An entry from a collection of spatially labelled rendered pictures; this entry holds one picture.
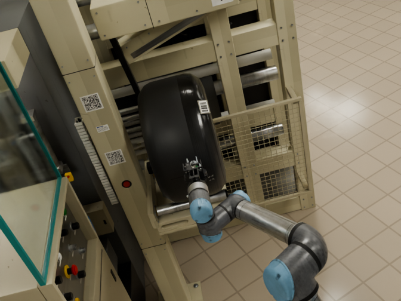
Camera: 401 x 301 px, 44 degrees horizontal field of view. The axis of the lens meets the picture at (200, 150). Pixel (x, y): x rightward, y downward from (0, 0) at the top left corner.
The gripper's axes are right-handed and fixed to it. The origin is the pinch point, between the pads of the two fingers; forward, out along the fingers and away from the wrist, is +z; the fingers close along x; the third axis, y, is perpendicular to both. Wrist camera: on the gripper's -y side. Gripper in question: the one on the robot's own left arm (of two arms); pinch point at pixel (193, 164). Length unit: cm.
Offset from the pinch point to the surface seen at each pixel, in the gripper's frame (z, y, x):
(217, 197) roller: 15.5, -30.7, -5.6
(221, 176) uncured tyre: 5.2, -12.7, -9.7
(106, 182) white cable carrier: 22.1, -12.5, 41.5
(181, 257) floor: 75, -116, 28
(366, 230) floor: 59, -117, -90
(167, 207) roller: 16.2, -30.0, 17.9
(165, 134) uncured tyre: 6.1, 12.8, 7.9
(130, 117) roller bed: 60, -2, 28
